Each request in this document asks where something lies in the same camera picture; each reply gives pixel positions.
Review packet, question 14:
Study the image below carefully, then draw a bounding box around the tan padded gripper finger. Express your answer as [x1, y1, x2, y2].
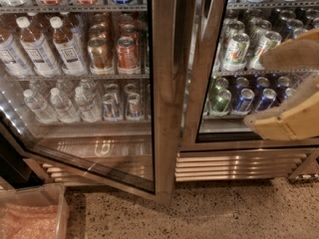
[261, 29, 319, 72]
[243, 75, 319, 141]

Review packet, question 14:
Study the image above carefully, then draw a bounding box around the glass fridge door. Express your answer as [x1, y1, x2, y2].
[0, 0, 183, 203]
[181, 0, 319, 152]

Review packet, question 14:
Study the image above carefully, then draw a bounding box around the steel fridge bottom grille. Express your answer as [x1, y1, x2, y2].
[24, 148, 318, 193]

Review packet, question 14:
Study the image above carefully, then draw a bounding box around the silver blue can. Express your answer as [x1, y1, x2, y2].
[292, 28, 307, 39]

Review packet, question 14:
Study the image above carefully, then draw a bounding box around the blue can far right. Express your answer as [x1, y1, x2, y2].
[278, 88, 296, 103]

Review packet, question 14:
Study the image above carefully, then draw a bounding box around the white 7up can right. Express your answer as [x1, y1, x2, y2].
[247, 31, 282, 70]

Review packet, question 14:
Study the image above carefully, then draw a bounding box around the white 7up can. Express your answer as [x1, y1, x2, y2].
[222, 33, 250, 72]
[247, 31, 282, 70]

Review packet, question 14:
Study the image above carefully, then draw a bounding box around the blue can lower right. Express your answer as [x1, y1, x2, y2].
[254, 89, 276, 112]

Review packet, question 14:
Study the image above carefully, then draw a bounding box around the blue can lower left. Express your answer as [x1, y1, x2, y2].
[232, 88, 255, 115]

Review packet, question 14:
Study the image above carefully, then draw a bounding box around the white 7up can left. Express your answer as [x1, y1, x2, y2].
[222, 33, 250, 72]

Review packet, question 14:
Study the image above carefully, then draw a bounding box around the green can lower shelf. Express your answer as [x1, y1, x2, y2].
[209, 89, 232, 116]

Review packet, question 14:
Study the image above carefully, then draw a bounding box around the slim energy can middle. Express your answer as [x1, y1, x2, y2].
[127, 93, 144, 120]

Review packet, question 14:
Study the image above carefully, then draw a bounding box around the slim energy can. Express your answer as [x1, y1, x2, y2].
[127, 93, 144, 120]
[103, 94, 123, 121]

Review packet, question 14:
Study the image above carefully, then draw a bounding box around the orange soda can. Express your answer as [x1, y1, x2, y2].
[116, 37, 141, 75]

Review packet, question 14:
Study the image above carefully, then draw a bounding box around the slim energy can left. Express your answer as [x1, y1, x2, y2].
[103, 94, 123, 121]

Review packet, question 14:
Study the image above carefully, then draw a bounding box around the gold soda can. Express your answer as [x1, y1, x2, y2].
[87, 38, 115, 76]

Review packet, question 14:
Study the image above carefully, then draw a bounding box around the water bottle right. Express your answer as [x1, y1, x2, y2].
[75, 87, 102, 122]

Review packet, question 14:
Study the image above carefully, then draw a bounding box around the water bottle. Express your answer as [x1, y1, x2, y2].
[75, 87, 102, 122]
[50, 88, 81, 123]
[23, 89, 58, 123]

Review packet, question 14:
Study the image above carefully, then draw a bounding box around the brown tea bottle right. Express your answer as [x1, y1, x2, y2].
[50, 16, 88, 76]

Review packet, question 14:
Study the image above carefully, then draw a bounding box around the brown tea bottle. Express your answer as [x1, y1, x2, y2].
[50, 16, 88, 76]
[16, 17, 61, 78]
[0, 25, 34, 79]

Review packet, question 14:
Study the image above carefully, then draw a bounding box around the water bottle middle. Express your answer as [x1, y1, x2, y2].
[50, 88, 81, 123]

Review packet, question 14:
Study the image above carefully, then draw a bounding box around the water bottle left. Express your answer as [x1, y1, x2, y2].
[23, 89, 58, 123]

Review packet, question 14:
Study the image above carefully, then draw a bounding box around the brown tea bottle middle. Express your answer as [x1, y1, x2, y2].
[16, 17, 61, 78]

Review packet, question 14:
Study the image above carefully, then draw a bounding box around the clear plastic storage bin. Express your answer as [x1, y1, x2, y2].
[0, 184, 69, 239]

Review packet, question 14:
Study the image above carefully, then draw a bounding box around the brown tea bottle left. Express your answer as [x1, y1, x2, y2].
[0, 25, 34, 79]

